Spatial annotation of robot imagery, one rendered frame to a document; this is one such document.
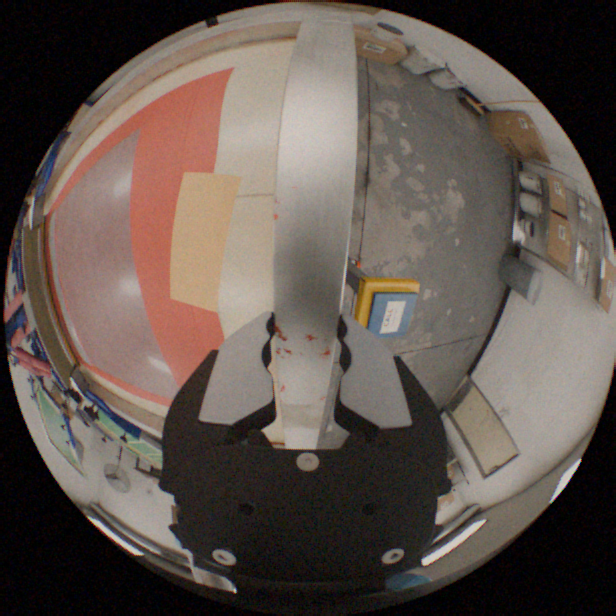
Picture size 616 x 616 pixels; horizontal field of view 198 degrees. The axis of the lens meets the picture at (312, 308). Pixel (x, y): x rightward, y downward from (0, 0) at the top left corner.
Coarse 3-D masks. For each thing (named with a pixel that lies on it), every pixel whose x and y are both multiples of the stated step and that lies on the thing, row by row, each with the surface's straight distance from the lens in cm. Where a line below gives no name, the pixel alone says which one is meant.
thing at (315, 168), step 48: (192, 48) 24; (336, 48) 16; (288, 96) 12; (336, 96) 12; (288, 144) 10; (336, 144) 11; (48, 192) 62; (288, 192) 10; (336, 192) 10; (288, 240) 10; (336, 240) 10; (288, 288) 11; (336, 288) 11; (288, 336) 12; (336, 336) 13; (96, 384) 64; (288, 384) 16; (288, 432) 23
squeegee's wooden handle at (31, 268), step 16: (32, 240) 59; (32, 256) 58; (32, 272) 58; (32, 288) 58; (32, 304) 58; (48, 320) 59; (48, 336) 59; (48, 352) 60; (64, 352) 62; (64, 368) 62; (64, 384) 63
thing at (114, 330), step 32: (64, 320) 59; (96, 320) 35; (128, 320) 26; (160, 320) 21; (192, 320) 19; (96, 352) 44; (128, 352) 31; (160, 352) 25; (192, 352) 22; (128, 384) 41; (160, 384) 31
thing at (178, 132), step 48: (192, 96) 20; (144, 144) 21; (192, 144) 17; (96, 192) 28; (144, 192) 19; (48, 240) 59; (96, 240) 27; (144, 240) 19; (96, 288) 30; (144, 288) 21
